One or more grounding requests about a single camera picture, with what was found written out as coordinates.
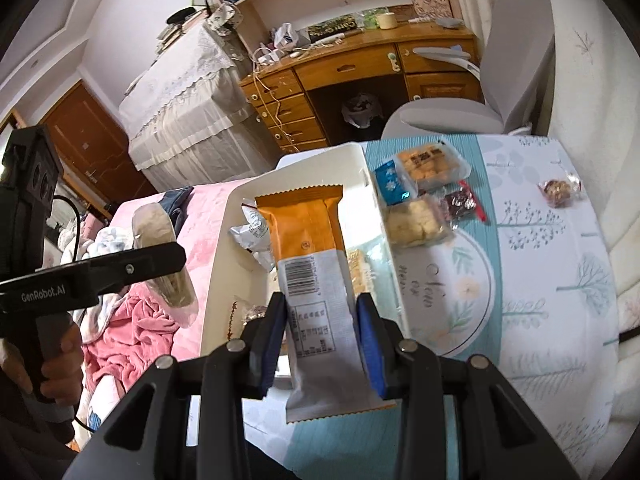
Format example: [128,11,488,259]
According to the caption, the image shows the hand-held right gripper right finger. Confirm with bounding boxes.
[355,291,581,480]

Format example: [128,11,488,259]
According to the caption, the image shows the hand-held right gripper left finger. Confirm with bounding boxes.
[62,291,290,480]

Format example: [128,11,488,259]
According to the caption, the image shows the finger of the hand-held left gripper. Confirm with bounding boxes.
[99,241,187,295]

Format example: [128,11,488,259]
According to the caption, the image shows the brown snack packet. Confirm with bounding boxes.
[239,304,272,327]

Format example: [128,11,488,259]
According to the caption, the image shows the white plastic bin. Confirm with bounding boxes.
[200,141,416,391]

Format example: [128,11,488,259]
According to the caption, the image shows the clear bag of yellow wafers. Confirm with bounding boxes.
[345,240,396,301]

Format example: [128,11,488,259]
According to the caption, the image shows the orange white snack packet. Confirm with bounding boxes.
[255,184,398,426]

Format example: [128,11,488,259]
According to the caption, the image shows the silver snack packet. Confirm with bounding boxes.
[229,202,274,271]

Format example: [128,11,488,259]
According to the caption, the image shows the pale biscuit packet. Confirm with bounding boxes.
[385,195,454,249]

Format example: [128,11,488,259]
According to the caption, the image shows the blue snack packet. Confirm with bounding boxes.
[375,160,419,206]

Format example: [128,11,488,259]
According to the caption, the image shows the dark red candy packet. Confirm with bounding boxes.
[440,182,489,224]

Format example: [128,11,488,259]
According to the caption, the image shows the orange cake packet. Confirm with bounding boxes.
[395,142,472,189]

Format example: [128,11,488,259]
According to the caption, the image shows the round nut candy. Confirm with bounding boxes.
[537,175,584,209]

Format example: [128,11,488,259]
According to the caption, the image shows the person's left hand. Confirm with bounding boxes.
[0,322,84,407]

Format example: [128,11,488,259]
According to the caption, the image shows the floral cloth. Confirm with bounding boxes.
[57,225,136,321]

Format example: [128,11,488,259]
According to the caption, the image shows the dark blue jeans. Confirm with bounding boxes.
[159,185,195,233]

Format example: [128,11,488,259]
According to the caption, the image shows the wooden door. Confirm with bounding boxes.
[40,82,156,211]

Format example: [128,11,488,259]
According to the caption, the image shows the pink blanket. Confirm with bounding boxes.
[50,177,261,461]

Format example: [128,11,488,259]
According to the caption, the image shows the pink crumpled towel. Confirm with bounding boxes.
[82,290,174,392]

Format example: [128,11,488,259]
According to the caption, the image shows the lace cloth covered piano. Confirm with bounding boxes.
[117,22,281,193]

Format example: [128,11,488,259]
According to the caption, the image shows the blue patterned tablecloth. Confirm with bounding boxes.
[240,132,626,480]

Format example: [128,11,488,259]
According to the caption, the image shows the stack of books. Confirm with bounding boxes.
[157,10,206,53]

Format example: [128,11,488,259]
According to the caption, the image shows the white bag under desk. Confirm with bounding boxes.
[341,94,383,128]

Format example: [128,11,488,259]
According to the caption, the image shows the floral fabric pouch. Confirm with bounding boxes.
[207,2,243,36]

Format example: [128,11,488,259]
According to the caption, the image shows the white plastic bag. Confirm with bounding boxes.
[271,22,311,51]

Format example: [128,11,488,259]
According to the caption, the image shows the wooden desk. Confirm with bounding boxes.
[239,22,483,153]

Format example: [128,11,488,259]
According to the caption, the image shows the dark printed box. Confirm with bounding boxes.
[307,19,361,43]

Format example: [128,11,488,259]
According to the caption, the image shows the white floral curtain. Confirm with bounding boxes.
[440,0,640,480]

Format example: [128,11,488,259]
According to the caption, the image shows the grey office chair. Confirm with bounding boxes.
[382,0,556,141]

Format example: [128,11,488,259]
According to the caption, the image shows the black cable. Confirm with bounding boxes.
[50,194,82,266]

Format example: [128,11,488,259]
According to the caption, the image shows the white cable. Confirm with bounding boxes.
[250,47,301,151]

